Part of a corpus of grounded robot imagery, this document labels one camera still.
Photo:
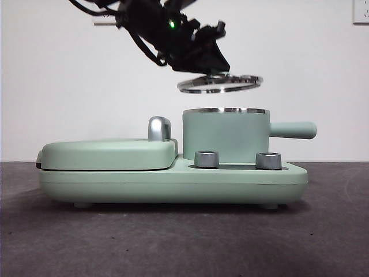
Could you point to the white wall socket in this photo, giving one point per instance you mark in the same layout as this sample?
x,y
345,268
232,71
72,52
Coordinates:
x,y
361,11
101,23

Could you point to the silver control dial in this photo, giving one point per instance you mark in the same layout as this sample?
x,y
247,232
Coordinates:
x,y
206,159
268,161

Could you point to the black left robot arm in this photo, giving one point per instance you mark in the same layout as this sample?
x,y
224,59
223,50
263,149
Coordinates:
x,y
150,20

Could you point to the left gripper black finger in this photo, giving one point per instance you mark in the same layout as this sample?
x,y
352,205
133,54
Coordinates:
x,y
214,57
190,67

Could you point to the mint green cooker base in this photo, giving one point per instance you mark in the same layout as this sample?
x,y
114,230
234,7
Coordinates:
x,y
230,184

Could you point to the mint green steamer pot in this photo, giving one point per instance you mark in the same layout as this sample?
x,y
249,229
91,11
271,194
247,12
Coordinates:
x,y
225,132

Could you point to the glass lid with green knob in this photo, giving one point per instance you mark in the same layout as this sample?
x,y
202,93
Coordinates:
x,y
225,85

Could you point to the mint green griddle cover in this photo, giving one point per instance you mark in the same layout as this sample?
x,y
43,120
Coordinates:
x,y
101,155

